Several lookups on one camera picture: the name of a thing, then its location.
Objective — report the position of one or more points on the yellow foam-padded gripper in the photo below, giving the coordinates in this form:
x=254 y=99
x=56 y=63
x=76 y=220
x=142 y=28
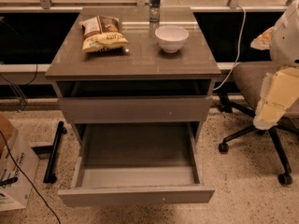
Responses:
x=286 y=42

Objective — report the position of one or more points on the grey drawer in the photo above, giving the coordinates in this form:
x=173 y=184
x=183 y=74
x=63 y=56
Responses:
x=116 y=110
x=137 y=163

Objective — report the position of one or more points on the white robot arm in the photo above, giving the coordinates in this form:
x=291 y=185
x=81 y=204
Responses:
x=289 y=19

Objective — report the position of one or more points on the grey top drawer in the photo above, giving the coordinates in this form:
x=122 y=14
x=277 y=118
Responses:
x=116 y=110

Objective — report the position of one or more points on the grey drawer cabinet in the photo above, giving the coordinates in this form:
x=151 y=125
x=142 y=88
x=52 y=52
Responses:
x=141 y=68

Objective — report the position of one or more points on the brown office chair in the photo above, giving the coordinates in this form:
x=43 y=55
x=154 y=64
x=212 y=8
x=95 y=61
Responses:
x=248 y=78

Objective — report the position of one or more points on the white bowl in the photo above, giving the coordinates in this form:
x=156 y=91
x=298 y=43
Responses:
x=171 y=38

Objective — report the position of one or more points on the blue drink can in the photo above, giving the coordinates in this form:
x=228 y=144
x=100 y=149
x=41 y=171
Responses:
x=154 y=10

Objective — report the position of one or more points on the yellow chip bag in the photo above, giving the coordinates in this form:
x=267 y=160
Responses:
x=101 y=33

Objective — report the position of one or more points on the black metal bar stand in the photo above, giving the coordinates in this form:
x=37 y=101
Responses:
x=51 y=151

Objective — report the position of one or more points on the cardboard box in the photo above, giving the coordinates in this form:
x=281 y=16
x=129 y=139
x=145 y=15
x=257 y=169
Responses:
x=18 y=164

